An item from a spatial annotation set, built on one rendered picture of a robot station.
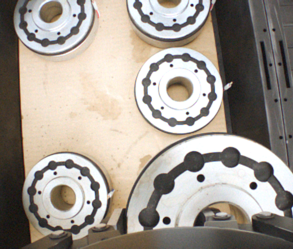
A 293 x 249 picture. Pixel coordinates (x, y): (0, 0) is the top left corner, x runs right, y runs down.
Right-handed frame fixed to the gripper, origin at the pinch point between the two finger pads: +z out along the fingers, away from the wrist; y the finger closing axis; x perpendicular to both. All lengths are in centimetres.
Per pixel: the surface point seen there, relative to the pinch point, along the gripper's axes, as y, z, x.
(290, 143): 12.1, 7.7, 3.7
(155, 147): 0.3, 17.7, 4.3
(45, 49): -11.7, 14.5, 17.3
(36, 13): -12.5, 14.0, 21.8
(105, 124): -5.6, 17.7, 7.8
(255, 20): 10.6, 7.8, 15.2
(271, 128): 10.5, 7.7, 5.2
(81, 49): -7.8, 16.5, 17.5
